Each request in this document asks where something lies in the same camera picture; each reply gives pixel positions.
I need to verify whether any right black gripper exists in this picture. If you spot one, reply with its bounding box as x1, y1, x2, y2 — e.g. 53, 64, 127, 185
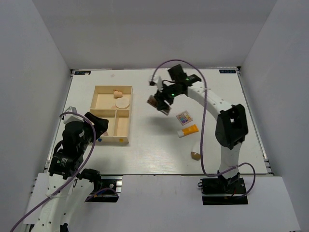
154, 82, 180, 111

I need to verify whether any nude tan eyeshadow palette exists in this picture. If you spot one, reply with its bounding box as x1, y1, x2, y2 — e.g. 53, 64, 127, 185
147, 95, 170, 116

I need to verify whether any round white powder puff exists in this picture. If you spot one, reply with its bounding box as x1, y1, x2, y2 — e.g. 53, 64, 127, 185
115, 97, 130, 109

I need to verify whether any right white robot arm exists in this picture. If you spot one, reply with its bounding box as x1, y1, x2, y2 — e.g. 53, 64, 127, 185
148, 64, 248, 193

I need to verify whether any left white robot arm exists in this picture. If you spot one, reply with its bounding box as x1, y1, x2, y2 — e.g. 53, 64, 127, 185
32, 111, 109, 232

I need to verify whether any wooden compartment box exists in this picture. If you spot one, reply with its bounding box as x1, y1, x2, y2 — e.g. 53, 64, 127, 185
90, 86, 133, 145

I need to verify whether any colourful square eyeshadow palette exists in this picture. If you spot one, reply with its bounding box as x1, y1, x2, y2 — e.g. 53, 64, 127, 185
176, 111, 193, 125

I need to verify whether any orange sunscreen tube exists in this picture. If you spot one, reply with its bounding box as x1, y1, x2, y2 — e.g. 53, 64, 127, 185
177, 124, 199, 138

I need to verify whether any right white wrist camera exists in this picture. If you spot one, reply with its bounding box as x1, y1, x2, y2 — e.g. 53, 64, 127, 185
149, 75, 163, 92

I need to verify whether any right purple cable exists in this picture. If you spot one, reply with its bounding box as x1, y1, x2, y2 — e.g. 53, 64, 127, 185
149, 58, 256, 199

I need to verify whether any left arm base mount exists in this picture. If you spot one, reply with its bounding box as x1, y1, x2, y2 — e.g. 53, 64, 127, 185
77, 169, 123, 203

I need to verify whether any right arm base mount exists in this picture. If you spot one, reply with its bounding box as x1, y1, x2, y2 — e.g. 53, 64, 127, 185
197, 178, 248, 205

